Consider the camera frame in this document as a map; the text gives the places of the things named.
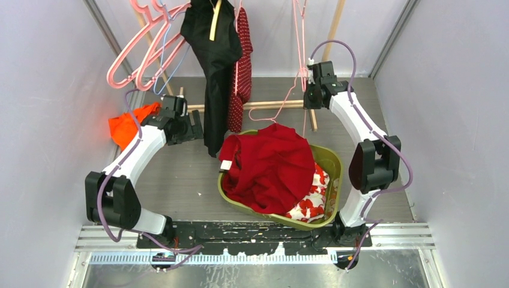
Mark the light blue hanger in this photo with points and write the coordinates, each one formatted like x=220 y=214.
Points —
x=168 y=47

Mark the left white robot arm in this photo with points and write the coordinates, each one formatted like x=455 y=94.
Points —
x=110 y=195

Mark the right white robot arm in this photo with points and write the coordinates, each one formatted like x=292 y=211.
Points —
x=375 y=162

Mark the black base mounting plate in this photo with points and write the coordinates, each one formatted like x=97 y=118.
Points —
x=258 y=241

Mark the red poppy floral skirt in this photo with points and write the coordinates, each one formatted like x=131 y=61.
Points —
x=312 y=206

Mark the pink hanger of red garment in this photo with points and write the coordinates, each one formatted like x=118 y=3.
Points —
x=285 y=103

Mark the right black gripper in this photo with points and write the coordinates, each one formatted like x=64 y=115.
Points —
x=307 y=104

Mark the dark red polka dot garment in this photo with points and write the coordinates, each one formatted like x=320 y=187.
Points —
x=242 y=73

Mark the orange garment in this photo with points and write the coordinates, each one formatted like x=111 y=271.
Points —
x=123 y=128

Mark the empty pink hangers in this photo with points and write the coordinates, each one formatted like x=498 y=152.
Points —
x=142 y=77

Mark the black garment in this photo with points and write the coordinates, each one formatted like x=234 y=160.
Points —
x=217 y=59

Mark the yellow wooden hanger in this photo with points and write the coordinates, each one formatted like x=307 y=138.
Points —
x=214 y=21

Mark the plain red garment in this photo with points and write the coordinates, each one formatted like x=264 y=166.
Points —
x=271 y=170

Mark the olive green plastic basket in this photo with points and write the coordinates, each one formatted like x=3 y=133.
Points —
x=329 y=161

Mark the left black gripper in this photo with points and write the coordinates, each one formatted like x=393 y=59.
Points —
x=190 y=134

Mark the wooden clothes rack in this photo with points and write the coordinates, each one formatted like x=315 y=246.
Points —
x=312 y=116

